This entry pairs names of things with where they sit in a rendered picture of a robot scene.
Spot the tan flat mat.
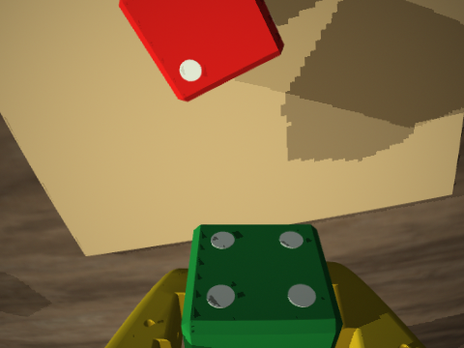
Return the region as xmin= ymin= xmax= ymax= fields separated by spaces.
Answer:
xmin=0 ymin=0 xmax=464 ymax=256

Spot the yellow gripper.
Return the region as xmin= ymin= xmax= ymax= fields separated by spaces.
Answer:
xmin=104 ymin=262 xmax=426 ymax=348

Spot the red die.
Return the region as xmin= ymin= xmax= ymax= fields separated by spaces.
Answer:
xmin=119 ymin=0 xmax=284 ymax=102

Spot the green die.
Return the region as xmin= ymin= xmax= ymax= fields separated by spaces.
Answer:
xmin=181 ymin=224 xmax=343 ymax=348

